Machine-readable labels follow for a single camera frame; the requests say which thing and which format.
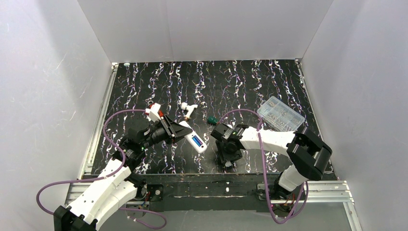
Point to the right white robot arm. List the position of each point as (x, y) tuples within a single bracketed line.
[(308, 153)]

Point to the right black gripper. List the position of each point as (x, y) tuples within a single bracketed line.
[(227, 158)]

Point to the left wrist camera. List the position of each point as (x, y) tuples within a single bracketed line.
[(154, 113)]

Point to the white plastic faucet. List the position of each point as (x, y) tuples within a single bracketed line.
[(189, 108)]

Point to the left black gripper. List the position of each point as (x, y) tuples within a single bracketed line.
[(171, 129)]

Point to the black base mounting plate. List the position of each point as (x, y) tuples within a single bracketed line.
[(155, 184)]

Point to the clear plastic screw box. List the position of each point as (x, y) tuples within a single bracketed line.
[(280, 116)]

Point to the blue battery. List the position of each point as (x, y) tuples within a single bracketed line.
[(197, 140)]

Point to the white remote control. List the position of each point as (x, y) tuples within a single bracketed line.
[(199, 150)]

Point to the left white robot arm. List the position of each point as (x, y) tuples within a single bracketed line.
[(115, 186)]

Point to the green handle screwdriver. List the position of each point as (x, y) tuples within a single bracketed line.
[(212, 120)]

